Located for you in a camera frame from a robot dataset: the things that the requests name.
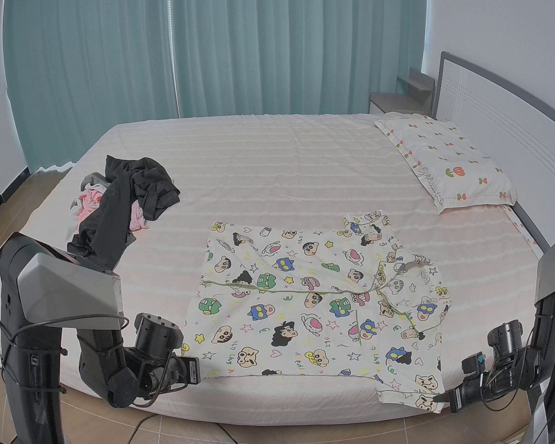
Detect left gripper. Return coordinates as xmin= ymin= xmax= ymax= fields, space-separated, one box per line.
xmin=169 ymin=356 xmax=201 ymax=386

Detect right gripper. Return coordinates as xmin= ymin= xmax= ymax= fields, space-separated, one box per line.
xmin=432 ymin=380 xmax=486 ymax=414

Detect white printed pyjama top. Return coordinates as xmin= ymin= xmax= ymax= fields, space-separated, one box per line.
xmin=185 ymin=208 xmax=454 ymax=410

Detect pile of clothes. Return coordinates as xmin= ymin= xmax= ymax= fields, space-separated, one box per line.
xmin=67 ymin=154 xmax=181 ymax=267

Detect bed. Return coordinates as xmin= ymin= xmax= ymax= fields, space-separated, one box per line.
xmin=0 ymin=51 xmax=555 ymax=434

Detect white printed pillow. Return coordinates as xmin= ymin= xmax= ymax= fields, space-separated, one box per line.
xmin=374 ymin=113 xmax=519 ymax=215

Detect grey bedside table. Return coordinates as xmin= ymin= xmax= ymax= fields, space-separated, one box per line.
xmin=369 ymin=68 xmax=435 ymax=118

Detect blue-green curtain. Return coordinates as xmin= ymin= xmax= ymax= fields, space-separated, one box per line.
xmin=171 ymin=0 xmax=428 ymax=119
xmin=5 ymin=0 xmax=179 ymax=175

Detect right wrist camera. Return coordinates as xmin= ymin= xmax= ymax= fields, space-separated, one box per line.
xmin=462 ymin=352 xmax=487 ymax=377

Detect black cable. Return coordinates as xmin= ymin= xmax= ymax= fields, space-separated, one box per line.
xmin=129 ymin=413 xmax=241 ymax=444

